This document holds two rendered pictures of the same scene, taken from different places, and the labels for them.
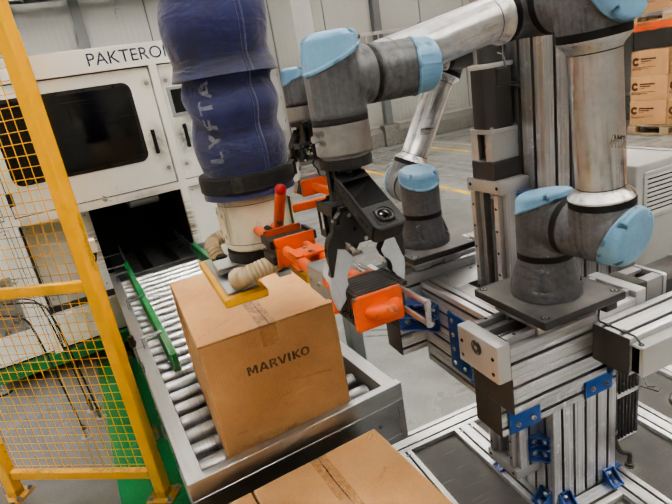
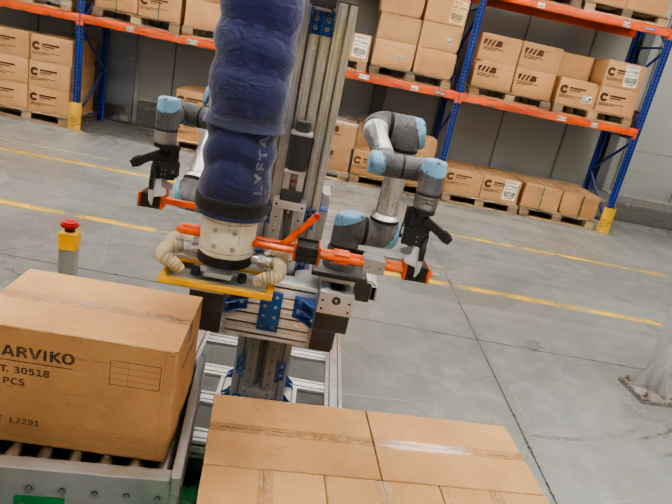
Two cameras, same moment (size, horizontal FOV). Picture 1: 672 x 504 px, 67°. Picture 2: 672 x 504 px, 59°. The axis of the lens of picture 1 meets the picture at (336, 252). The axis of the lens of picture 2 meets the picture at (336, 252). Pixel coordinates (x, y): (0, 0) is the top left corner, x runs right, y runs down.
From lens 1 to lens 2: 1.84 m
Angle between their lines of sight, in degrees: 69
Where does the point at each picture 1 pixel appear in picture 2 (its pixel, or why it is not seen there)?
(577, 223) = (382, 230)
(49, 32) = not seen: outside the picture
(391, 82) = not seen: hidden behind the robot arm
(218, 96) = (270, 147)
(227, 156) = (264, 190)
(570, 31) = (406, 149)
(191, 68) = (267, 127)
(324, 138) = (433, 203)
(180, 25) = (274, 98)
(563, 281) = not seen: hidden behind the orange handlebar
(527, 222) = (352, 229)
